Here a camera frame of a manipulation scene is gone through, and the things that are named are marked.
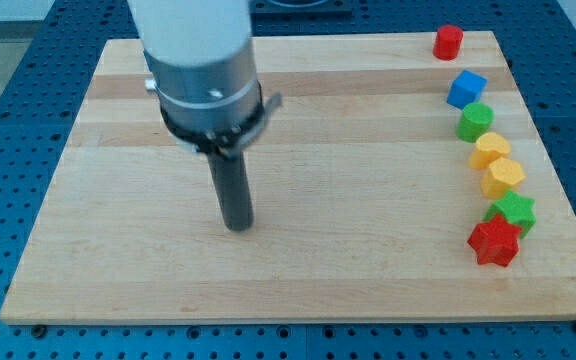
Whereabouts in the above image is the black cylindrical pointer tool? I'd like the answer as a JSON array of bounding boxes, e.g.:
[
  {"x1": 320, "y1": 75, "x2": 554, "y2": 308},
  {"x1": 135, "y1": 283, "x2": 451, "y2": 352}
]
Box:
[{"x1": 207, "y1": 153, "x2": 254, "y2": 232}]

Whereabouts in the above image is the red cylinder block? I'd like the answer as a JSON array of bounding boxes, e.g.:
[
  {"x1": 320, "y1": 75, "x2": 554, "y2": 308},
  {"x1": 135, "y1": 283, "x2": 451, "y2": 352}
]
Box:
[{"x1": 433, "y1": 25, "x2": 463, "y2": 61}]

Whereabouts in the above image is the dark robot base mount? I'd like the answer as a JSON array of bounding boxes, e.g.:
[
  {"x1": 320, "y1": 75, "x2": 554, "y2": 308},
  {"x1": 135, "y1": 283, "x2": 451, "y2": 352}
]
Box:
[{"x1": 248, "y1": 0, "x2": 353, "y2": 17}]

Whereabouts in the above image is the green star block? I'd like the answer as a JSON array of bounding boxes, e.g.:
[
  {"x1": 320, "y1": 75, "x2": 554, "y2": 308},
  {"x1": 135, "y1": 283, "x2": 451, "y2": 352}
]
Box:
[{"x1": 483, "y1": 190, "x2": 537, "y2": 239}]

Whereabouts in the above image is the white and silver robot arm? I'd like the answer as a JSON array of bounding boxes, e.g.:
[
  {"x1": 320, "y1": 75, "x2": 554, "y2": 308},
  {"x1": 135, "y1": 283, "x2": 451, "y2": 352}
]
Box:
[{"x1": 128, "y1": 0, "x2": 281, "y2": 158}]

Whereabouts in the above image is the wooden board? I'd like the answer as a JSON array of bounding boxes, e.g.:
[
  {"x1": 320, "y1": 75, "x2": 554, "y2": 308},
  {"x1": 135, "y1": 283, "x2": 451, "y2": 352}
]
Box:
[{"x1": 0, "y1": 31, "x2": 576, "y2": 325}]

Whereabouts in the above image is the green cylinder block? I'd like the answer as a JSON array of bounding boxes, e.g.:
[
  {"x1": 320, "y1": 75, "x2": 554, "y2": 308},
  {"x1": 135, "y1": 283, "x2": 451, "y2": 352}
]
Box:
[{"x1": 455, "y1": 102, "x2": 494, "y2": 143}]

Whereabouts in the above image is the red star block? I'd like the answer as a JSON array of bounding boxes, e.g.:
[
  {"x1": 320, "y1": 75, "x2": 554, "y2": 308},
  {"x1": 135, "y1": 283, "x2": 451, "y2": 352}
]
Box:
[{"x1": 467, "y1": 214, "x2": 522, "y2": 267}]

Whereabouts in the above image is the blue cube block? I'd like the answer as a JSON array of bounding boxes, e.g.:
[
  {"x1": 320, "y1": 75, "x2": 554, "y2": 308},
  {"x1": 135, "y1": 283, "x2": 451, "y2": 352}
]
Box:
[{"x1": 446, "y1": 70, "x2": 488, "y2": 109}]

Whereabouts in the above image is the yellow hexagon block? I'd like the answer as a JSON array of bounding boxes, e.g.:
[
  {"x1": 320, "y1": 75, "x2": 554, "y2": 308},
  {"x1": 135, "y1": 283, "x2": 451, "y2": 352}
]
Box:
[{"x1": 480, "y1": 157, "x2": 526, "y2": 200}]

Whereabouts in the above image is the yellow heart block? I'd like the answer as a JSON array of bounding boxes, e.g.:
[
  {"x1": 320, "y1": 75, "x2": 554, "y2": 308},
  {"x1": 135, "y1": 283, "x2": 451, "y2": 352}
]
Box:
[{"x1": 468, "y1": 132, "x2": 512, "y2": 170}]

